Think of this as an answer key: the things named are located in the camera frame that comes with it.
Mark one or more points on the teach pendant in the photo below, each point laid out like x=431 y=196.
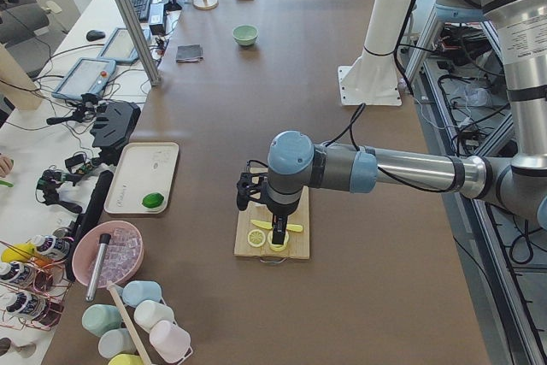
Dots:
x=119 y=47
x=87 y=76

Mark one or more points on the grey folded cloth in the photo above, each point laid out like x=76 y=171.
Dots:
x=189 y=53

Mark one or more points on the yellow pastel cup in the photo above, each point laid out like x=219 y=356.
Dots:
x=126 y=359

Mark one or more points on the person's hand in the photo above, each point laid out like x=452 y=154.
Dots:
x=6 y=165

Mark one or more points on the near teach pendant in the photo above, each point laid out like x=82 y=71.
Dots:
x=87 y=76

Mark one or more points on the steel muddler black tip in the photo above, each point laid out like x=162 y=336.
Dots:
x=103 y=245

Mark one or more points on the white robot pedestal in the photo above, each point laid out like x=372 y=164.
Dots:
x=372 y=79

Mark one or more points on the stacked lemon slices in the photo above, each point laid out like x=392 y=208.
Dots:
x=277 y=247

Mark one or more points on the pink bowl of ice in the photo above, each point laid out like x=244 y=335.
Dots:
x=124 y=254

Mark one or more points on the aluminium frame post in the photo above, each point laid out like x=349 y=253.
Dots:
x=136 y=34

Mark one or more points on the bamboo cutting board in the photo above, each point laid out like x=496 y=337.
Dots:
x=299 y=243

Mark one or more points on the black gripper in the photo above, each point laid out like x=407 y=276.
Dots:
x=282 y=210

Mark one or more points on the green lime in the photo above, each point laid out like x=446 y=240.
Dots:
x=153 y=200

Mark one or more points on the black long bar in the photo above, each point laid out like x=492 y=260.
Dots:
x=85 y=222

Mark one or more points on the green ceramic bowl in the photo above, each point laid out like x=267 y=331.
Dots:
x=245 y=35

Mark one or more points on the green pastel cup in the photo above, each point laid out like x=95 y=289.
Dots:
x=100 y=318

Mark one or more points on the white pastel cup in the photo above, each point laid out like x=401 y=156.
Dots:
x=148 y=313

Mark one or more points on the copper wire bottle rack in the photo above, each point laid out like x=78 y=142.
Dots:
x=41 y=279

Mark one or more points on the grey-blue pastel cup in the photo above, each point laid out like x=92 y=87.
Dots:
x=115 y=342

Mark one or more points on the black angular device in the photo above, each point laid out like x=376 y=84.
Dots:
x=112 y=129

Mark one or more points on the cream rabbit tray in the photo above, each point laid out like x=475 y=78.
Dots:
x=144 y=167

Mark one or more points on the lemon slice near edge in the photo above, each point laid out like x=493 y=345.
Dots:
x=256 y=238

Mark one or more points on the far teach pendant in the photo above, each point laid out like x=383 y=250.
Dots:
x=119 y=47

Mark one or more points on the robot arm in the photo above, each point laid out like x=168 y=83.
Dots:
x=517 y=184

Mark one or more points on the yellow plastic knife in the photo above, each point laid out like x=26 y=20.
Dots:
x=268 y=226

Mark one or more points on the pink pastel cup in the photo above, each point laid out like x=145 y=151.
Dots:
x=171 y=342

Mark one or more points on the blue pastel cup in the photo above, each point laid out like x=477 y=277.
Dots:
x=137 y=291

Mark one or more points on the black computer mouse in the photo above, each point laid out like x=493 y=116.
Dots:
x=94 y=35

